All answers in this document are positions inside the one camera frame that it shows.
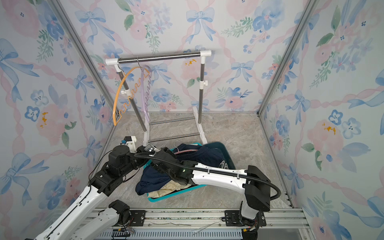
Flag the pink clothes hanger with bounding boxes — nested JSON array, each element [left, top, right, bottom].
[[174, 143, 202, 155]]

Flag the orange clothes hanger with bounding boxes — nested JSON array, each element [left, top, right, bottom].
[[113, 64, 152, 132]]

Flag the lilac clothes hanger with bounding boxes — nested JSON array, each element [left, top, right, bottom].
[[141, 65, 152, 123]]

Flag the beige shorts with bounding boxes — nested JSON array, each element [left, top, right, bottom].
[[148, 180, 192, 199]]

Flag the navy blue shorts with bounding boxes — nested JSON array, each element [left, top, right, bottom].
[[135, 143, 226, 196]]

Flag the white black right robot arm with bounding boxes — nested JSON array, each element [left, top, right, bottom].
[[151, 149, 272, 220]]

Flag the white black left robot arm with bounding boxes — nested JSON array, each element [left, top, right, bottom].
[[36, 145, 147, 240]]

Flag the dark teal plastic bin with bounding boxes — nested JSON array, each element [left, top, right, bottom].
[[206, 142, 236, 170]]

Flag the teal perforated plastic basket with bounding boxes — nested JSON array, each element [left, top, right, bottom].
[[136, 143, 223, 203]]

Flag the white metal clothes rack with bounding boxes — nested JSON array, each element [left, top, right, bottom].
[[105, 50, 212, 146]]

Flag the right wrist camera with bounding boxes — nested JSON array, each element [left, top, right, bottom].
[[145, 144, 161, 154]]

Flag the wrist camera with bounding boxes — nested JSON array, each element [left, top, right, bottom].
[[121, 136, 137, 152], [145, 144, 161, 154]]

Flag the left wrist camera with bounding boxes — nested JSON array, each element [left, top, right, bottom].
[[121, 136, 137, 152]]

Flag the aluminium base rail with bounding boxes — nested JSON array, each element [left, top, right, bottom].
[[56, 206, 310, 240]]

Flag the silver aluminium corner post left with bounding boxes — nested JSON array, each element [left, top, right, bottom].
[[48, 0, 114, 109]]

